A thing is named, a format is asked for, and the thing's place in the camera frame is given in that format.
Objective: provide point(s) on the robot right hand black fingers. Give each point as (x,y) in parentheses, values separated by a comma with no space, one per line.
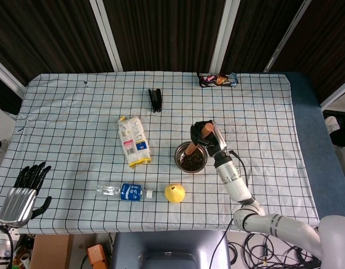
(217,143)

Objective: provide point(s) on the robot left hand black fingers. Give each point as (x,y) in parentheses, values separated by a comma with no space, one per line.
(18,206)

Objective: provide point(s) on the wooden stick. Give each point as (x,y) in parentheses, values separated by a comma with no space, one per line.
(207,130)

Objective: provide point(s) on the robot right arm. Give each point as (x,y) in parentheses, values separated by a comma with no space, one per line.
(236,187)

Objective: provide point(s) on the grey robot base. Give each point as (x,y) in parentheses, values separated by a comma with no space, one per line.
(169,246)

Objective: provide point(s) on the metal bowl with dark contents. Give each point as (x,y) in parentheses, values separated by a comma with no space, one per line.
(194,165)

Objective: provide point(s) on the brown cardboard box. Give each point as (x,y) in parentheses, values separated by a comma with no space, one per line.
(50,252)

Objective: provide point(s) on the dark chocolate snack wrapper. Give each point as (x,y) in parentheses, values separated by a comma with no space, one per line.
(217,79)

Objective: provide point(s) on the yellow pear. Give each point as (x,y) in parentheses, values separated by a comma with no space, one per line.
(175,193)

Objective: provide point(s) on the black clip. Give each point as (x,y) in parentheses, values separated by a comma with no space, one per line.
(156,98)

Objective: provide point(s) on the yellow white snack bag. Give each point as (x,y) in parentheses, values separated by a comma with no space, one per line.
(134,140)

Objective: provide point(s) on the orange block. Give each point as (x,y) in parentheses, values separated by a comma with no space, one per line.
(96,255)

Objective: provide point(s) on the white checkered tablecloth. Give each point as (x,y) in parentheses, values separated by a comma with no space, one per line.
(77,126)

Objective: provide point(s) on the clear water bottle blue label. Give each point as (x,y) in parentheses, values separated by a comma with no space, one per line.
(130,192)

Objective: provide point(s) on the white shoe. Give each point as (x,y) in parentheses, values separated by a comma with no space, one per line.
(332,124)

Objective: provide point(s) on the white partition frame post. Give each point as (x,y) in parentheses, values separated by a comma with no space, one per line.
(287,36)
(224,36)
(106,33)

